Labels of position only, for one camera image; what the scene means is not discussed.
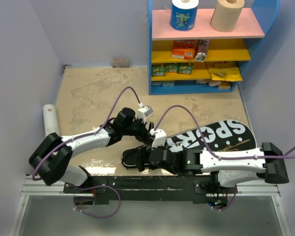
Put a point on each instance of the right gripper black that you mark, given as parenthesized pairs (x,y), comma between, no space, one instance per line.
(142,153)

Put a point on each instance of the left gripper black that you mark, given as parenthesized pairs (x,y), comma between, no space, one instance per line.
(145,136)

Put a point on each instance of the white shuttlecock tube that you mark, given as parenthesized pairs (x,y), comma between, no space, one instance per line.
(50,119)

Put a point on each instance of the black sport racket bag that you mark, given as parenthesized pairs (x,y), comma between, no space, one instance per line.
(221,136)

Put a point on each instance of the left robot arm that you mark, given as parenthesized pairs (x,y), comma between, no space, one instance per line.
(51,159)

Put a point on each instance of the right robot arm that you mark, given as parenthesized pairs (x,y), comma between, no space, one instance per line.
(227,169)

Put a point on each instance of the green box left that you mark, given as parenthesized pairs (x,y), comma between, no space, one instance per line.
(158,70)

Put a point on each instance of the green box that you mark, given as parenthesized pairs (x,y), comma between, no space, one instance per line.
(172,67)
(185,68)
(158,70)

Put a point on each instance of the small pink eraser box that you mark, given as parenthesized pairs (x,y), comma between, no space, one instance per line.
(120,63)

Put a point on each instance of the green box middle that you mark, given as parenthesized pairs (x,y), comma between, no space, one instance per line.
(172,67)

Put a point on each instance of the green box right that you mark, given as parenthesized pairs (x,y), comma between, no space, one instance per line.
(185,68)

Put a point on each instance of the orange snack box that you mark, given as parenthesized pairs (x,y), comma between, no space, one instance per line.
(183,49)

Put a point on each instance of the blue shelf unit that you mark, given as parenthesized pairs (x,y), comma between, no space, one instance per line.
(242,45)

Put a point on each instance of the yellow snack bag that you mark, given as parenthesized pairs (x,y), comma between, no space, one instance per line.
(224,71)

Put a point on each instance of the silver snack bag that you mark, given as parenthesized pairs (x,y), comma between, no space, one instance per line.
(201,50)

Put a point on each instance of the blue wrapped paper roll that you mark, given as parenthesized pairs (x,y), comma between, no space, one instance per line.
(183,14)

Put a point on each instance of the brown paper towel roll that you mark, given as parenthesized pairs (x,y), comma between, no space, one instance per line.
(226,14)

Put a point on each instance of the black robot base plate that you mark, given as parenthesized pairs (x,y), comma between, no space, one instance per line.
(197,189)

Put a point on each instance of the aluminium rail frame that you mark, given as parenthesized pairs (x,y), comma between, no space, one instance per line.
(84,100)

